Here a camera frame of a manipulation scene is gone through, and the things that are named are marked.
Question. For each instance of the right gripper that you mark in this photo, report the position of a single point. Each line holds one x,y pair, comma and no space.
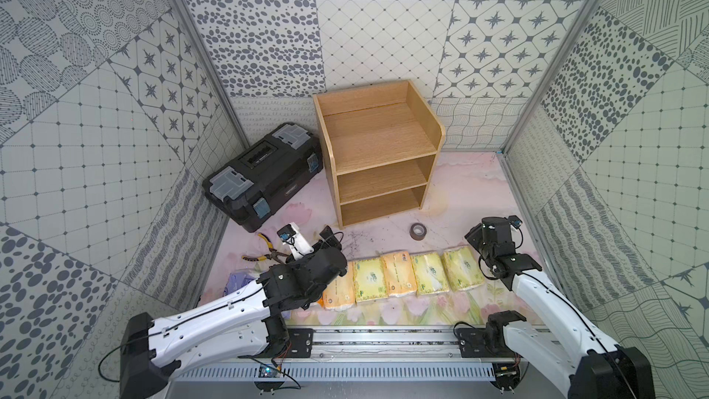
474,235

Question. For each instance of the wooden shelf unit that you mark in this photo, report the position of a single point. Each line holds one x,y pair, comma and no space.
380,144

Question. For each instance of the grey tape roll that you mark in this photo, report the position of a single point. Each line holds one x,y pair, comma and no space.
418,231

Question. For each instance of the purple tissue pack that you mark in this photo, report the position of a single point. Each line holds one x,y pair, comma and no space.
237,280

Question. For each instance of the black plastic toolbox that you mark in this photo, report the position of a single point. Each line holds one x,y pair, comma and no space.
251,188

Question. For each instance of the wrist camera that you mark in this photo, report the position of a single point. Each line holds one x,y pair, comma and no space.
291,236
515,221

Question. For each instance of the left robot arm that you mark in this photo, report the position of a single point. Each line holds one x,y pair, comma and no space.
248,323

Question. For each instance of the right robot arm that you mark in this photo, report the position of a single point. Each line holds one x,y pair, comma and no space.
617,372

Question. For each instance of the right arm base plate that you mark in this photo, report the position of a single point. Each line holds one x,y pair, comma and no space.
477,342

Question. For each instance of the beige tissue pack shelf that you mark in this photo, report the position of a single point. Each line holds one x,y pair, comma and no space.
339,295

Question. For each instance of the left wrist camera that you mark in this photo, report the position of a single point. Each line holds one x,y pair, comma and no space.
291,236

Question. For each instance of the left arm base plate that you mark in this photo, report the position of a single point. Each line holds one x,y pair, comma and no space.
291,343

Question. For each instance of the green tissue pack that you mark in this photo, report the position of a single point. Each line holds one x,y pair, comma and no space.
461,269
430,274

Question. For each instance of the green tissue pack shelf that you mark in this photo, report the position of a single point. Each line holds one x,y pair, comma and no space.
369,280

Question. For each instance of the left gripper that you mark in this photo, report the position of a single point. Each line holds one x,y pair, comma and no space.
319,245

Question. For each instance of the aluminium mounting rail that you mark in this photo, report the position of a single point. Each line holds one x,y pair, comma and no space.
382,341

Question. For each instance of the yellow tissue pack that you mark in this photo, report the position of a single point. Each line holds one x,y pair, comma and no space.
399,274

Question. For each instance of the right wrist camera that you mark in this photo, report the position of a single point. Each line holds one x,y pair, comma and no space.
515,221

